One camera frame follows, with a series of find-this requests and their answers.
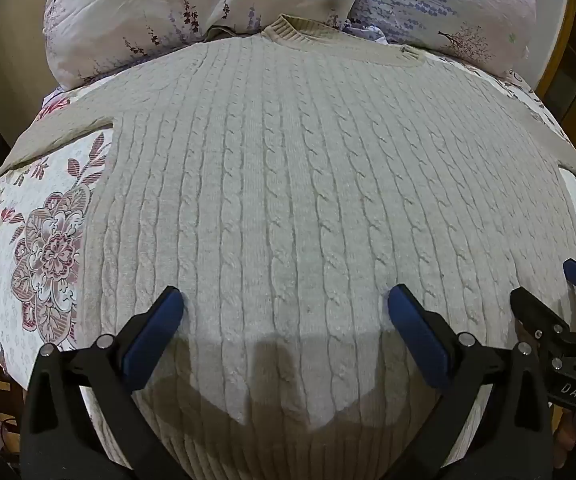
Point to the yellow wooden bed frame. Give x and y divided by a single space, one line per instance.
565 55

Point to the white floral pillow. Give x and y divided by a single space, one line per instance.
168 5
448 5

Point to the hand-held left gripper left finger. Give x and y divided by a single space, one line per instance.
154 332

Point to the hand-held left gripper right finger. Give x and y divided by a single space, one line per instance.
418 332

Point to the person's right hand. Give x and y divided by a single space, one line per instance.
567 440

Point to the floral bedsheet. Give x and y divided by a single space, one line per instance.
43 240

